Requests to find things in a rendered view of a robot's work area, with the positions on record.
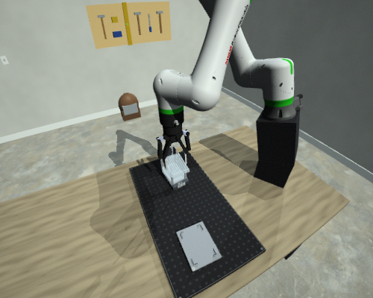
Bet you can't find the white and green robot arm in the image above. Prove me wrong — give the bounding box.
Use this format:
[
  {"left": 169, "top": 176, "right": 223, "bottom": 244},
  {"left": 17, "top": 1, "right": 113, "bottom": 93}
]
[{"left": 153, "top": 0, "right": 303, "bottom": 127}]

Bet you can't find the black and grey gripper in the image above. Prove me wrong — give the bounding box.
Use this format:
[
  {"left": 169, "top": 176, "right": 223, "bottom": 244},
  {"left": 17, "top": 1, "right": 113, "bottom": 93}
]
[{"left": 156, "top": 124, "right": 191, "bottom": 170}]

